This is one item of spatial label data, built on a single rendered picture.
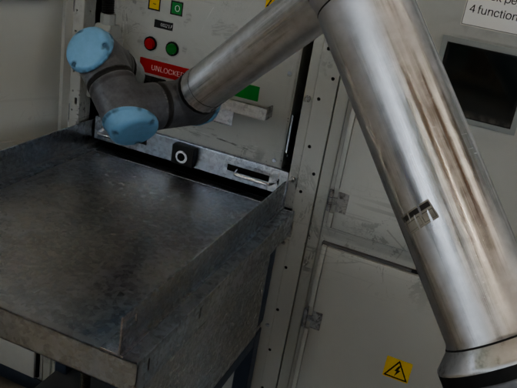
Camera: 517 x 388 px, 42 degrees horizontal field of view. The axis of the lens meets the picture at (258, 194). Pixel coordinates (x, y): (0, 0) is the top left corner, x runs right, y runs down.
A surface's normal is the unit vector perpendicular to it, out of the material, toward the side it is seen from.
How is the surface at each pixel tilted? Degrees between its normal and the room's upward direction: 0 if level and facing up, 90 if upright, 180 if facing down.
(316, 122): 90
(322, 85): 90
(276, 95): 90
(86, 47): 56
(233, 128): 90
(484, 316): 73
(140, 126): 126
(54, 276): 0
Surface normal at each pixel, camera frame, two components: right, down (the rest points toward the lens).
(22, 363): -0.38, 0.30
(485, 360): -0.64, -0.59
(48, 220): 0.15, -0.91
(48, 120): 0.62, 0.39
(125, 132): 0.38, 0.86
